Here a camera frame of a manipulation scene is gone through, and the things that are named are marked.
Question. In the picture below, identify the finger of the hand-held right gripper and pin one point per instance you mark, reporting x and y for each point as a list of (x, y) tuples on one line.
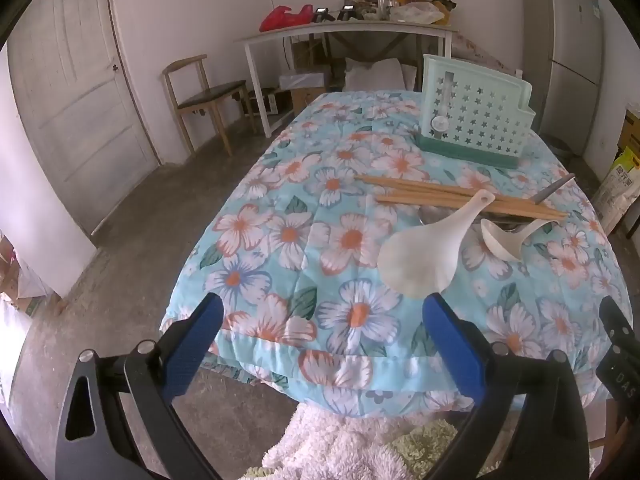
[(617, 327)]

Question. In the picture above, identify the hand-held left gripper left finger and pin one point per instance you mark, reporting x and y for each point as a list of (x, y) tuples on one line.
[(197, 345)]

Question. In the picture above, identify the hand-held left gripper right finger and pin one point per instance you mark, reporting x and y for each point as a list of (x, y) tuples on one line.
[(450, 345)]

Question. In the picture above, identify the white rice paddle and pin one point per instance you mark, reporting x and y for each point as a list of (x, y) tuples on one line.
[(420, 260)]

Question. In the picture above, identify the white soup spoon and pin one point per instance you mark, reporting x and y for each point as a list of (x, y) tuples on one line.
[(502, 242)]

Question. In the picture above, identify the wooden chopstick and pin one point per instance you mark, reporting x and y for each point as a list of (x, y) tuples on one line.
[(430, 191), (425, 205), (400, 183), (440, 199)]

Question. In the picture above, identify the green star-cutout utensil holder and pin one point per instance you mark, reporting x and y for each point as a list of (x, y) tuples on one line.
[(480, 110)]

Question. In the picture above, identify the printed white sack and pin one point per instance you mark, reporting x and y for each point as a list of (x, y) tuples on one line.
[(620, 190)]

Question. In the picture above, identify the pink fluffy blanket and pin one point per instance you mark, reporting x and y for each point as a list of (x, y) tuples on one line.
[(345, 445)]

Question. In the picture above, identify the blue floral blanket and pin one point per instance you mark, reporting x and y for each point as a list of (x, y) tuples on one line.
[(300, 240)]

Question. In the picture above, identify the yellow box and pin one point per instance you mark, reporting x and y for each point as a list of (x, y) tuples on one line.
[(631, 127)]

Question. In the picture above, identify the cardboard box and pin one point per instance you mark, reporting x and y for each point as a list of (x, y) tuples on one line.
[(302, 90)]

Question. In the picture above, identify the grey refrigerator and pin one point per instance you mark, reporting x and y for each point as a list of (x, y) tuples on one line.
[(565, 50)]

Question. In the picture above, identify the white pillow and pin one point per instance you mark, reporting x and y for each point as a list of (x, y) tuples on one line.
[(375, 72)]

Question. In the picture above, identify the white panelled door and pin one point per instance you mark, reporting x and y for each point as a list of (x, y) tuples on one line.
[(75, 85)]

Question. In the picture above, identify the white table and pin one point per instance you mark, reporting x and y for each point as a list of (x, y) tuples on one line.
[(340, 30)]

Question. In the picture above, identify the white plastic bag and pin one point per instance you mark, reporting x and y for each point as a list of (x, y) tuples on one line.
[(415, 12)]

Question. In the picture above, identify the red plastic bag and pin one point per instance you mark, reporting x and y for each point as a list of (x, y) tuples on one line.
[(282, 17)]

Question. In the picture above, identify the black device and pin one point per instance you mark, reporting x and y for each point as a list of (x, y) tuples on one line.
[(348, 12), (322, 14)]

